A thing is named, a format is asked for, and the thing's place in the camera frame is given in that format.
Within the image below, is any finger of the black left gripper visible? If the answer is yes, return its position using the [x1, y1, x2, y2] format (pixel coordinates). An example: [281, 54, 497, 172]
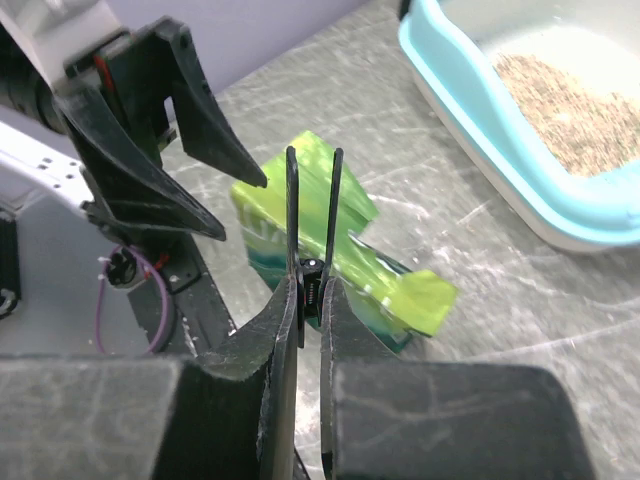
[151, 17, 267, 187]
[55, 87, 226, 243]

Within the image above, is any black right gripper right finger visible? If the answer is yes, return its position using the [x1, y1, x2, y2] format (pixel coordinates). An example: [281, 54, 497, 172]
[320, 279, 596, 479]

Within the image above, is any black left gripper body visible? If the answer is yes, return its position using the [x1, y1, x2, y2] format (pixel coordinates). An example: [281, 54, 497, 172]
[92, 17, 195, 165]

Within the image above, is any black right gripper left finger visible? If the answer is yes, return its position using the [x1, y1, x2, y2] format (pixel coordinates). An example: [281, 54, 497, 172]
[1, 277, 298, 479]

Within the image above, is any green litter bag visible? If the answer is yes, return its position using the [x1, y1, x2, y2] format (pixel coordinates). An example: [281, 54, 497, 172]
[231, 131, 457, 352]

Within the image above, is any black bag clip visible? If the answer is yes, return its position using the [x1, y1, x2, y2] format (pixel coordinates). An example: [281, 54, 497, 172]
[285, 145, 344, 348]

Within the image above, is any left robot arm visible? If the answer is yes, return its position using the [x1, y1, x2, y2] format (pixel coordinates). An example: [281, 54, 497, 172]
[1, 1, 267, 316]

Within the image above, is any teal and white litter box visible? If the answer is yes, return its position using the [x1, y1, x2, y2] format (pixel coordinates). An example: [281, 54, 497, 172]
[398, 1, 639, 253]

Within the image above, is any pile of beige litter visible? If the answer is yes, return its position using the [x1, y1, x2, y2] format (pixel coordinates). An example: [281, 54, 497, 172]
[494, 55, 639, 177]

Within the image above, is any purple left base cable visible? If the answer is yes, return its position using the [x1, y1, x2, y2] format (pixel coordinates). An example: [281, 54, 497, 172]
[94, 243, 174, 355]

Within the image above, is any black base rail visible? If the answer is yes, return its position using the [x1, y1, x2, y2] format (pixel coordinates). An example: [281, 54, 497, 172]
[128, 234, 236, 357]

